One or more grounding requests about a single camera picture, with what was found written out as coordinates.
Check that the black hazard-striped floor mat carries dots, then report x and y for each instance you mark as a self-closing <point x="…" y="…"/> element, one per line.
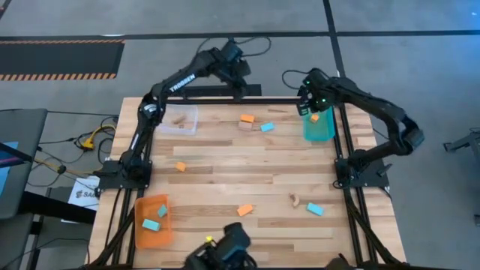
<point x="60" y="60"/>

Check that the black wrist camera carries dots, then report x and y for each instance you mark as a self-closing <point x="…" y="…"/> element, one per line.
<point x="323" y="101"/>
<point x="231" y="50"/>

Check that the black aluminium table frame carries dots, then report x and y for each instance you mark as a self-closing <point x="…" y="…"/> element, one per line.
<point x="270" y="101"/>

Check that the orange plastic bin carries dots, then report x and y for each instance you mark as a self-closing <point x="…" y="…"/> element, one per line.
<point x="157" y="240"/>

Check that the grey side table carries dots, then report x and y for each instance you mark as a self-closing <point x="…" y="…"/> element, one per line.
<point x="26" y="127"/>

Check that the teal plastic bin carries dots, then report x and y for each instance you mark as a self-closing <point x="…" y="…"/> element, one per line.
<point x="322" y="131"/>

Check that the grey seat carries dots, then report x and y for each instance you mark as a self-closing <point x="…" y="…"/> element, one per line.
<point x="15" y="240"/>

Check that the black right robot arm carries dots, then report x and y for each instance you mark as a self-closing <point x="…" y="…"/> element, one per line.
<point x="375" y="103"/>

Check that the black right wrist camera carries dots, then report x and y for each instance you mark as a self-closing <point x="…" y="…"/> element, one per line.
<point x="323" y="101"/>

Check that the black metal bar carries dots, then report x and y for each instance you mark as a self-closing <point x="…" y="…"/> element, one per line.
<point x="56" y="208"/>

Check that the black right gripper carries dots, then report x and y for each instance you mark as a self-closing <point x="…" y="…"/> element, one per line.
<point x="318" y="92"/>

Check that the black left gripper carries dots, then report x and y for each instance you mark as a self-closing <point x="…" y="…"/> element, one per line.
<point x="236" y="73"/>

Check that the clear plastic bin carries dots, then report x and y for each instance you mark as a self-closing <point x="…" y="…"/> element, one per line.
<point x="167" y="127"/>

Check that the plain wooden block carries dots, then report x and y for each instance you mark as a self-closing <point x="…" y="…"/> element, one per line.
<point x="245" y="126"/>

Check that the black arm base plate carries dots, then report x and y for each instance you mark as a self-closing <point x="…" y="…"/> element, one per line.
<point x="375" y="180"/>
<point x="112" y="183"/>

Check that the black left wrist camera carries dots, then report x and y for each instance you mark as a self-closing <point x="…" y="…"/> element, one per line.
<point x="231" y="50"/>

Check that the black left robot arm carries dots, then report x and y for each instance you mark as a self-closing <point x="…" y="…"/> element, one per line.
<point x="180" y="80"/>

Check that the white paper sign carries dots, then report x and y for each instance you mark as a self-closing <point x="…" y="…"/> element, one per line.
<point x="84" y="195"/>

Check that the blue flat panel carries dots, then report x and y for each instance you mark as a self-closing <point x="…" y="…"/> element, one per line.
<point x="4" y="176"/>

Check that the small orange cube block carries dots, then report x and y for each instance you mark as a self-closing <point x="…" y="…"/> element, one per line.
<point x="180" y="166"/>

